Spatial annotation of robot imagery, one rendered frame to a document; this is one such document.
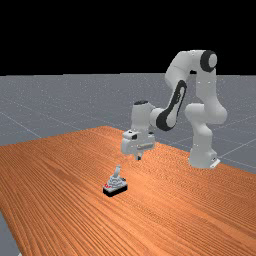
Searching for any grey toggle switch black base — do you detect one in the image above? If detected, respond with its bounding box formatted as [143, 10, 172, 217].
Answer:
[102, 165, 129, 198]

